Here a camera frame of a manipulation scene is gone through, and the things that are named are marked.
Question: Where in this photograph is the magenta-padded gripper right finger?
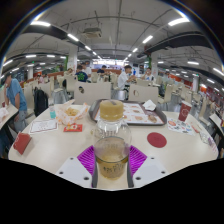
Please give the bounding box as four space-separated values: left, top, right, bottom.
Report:
126 145 168 189

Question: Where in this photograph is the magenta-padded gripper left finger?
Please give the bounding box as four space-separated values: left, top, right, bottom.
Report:
55 144 99 190

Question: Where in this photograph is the clear tea bottle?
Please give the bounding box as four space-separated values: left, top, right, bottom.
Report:
93 99 133 181

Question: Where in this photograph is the flat round red coaster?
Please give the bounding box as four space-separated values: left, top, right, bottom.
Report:
146 131 168 149

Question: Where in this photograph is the red paper fry sleeve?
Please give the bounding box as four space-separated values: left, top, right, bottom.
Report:
63 123 84 133

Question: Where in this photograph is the white sticker sheet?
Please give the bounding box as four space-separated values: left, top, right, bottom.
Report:
166 117 197 137

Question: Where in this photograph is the white printed paper sheet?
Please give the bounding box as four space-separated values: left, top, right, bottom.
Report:
28 118 59 135

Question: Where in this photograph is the dark brown food tray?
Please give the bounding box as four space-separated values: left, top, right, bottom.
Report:
88 98 168 127

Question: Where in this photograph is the red flat pouch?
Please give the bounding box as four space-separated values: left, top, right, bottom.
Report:
12 131 33 156

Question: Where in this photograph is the white orange food wrapper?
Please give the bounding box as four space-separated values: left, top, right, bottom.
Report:
54 99 91 126

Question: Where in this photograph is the clear plastic wrapper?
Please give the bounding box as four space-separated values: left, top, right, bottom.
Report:
199 130 218 149

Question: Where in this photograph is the white paper napkin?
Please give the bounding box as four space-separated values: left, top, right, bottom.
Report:
141 99 157 112

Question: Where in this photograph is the red paper cup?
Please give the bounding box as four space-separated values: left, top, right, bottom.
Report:
177 100 193 123

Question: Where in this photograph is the beige chair with round hole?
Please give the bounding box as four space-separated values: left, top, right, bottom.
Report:
128 83 159 105
73 81 112 106

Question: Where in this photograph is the black backpack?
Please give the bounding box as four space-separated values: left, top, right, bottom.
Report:
33 87 50 118

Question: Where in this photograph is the group of beige chairs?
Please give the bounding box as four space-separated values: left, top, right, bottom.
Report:
19 71 224 124

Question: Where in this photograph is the white square table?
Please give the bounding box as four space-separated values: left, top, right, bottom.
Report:
0 103 18 129

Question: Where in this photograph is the person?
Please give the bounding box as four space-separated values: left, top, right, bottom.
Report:
141 67 156 82
74 64 89 83
117 64 137 91
2 73 29 133
83 61 93 78
97 64 109 75

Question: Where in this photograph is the ceiling air conditioner unit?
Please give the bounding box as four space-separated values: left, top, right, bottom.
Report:
82 27 103 39

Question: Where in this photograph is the group of ceiling lights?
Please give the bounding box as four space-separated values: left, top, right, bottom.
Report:
0 16 224 89

